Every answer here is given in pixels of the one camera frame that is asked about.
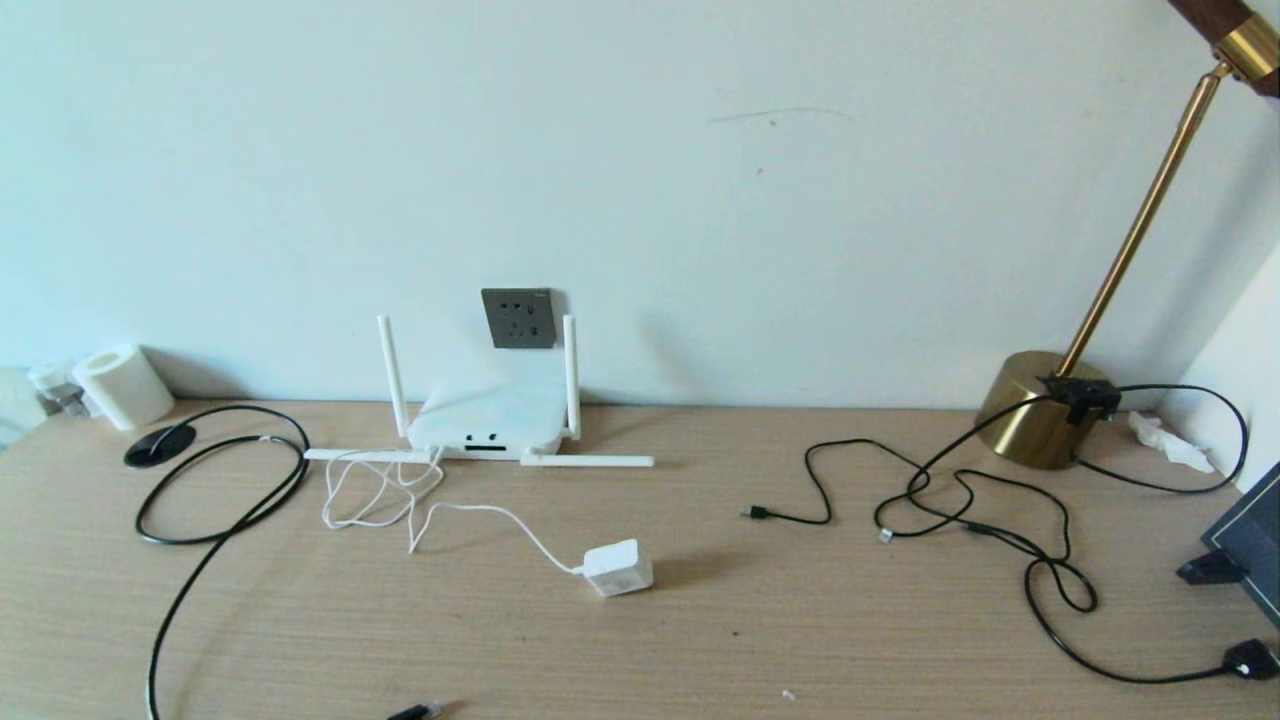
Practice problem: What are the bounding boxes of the white router with antennas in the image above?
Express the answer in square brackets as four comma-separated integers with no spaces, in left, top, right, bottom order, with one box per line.
[305,314,656,471]

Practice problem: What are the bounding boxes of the brass desk lamp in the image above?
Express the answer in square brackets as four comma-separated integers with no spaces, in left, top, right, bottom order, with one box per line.
[977,0,1280,471]

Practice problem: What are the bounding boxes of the black clip on lamp base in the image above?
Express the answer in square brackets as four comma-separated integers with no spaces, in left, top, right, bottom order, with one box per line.
[1040,375,1121,423]

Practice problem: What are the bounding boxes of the black oval desk grommet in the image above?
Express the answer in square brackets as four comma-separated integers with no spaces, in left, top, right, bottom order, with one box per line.
[124,424,198,469]

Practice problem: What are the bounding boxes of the white toilet paper roll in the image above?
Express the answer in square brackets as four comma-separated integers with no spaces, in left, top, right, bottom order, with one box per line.
[72,344,176,432]

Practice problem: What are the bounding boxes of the crumpled white tissue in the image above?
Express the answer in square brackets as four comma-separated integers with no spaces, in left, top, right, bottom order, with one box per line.
[1128,410,1216,474]

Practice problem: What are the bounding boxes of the small clear plastic jar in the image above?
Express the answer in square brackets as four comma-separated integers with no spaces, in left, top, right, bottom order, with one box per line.
[28,360,91,419]

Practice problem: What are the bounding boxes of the dark blue box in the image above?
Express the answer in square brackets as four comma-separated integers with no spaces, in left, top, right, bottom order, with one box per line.
[1176,462,1280,629]

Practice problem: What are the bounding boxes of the grey wall socket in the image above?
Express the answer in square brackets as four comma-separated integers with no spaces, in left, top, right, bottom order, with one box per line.
[481,288,557,350]

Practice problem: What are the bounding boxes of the black usb cable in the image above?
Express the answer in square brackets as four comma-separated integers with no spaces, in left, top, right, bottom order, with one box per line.
[741,438,1076,561]

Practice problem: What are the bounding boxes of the black cable with clear plug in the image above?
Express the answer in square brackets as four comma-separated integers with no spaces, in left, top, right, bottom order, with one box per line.
[875,395,1061,546]

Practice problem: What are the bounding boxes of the long black cable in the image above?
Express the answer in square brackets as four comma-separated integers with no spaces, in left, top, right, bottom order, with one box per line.
[135,403,311,720]

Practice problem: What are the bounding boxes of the black lamp cable with plug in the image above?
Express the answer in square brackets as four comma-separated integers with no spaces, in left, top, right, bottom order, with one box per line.
[1024,383,1280,686]

